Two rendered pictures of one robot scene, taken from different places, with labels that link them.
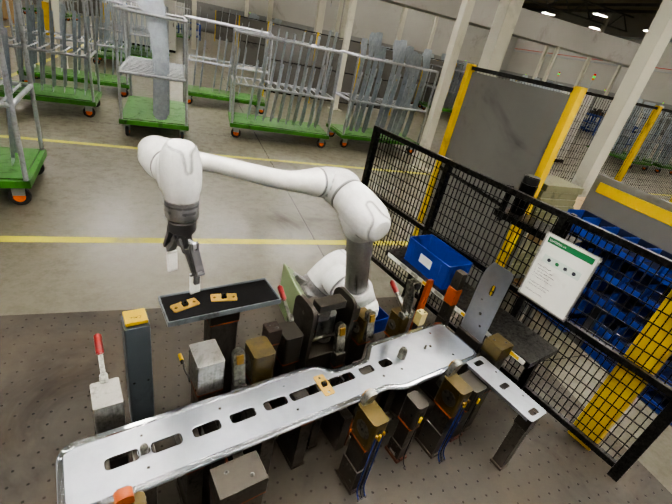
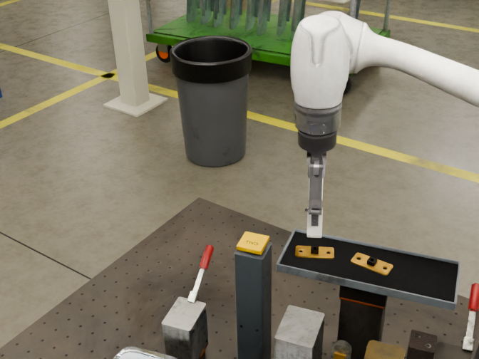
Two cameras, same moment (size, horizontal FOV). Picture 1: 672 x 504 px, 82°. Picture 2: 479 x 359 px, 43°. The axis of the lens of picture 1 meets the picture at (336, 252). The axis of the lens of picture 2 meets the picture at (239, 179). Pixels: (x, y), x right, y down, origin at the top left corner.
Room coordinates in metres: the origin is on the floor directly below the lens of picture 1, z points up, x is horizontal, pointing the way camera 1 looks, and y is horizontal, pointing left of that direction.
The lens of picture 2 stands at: (0.28, -0.41, 2.01)
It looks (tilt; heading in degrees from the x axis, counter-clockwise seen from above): 32 degrees down; 60
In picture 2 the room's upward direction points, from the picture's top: 1 degrees counter-clockwise
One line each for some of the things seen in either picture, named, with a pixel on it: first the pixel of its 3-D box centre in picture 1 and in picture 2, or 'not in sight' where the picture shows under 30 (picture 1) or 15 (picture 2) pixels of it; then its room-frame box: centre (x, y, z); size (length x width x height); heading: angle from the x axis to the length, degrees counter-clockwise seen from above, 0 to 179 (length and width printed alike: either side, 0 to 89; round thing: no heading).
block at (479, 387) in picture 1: (462, 410); not in sight; (1.08, -0.60, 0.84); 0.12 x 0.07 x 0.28; 39
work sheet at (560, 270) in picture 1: (556, 276); not in sight; (1.46, -0.91, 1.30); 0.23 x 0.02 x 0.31; 39
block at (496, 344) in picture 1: (483, 373); not in sight; (1.26, -0.71, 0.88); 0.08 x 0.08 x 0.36; 39
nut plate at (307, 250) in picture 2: (185, 303); (314, 250); (0.95, 0.43, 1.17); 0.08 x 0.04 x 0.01; 142
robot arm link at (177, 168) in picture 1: (179, 169); (320, 58); (0.96, 0.45, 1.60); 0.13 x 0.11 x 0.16; 46
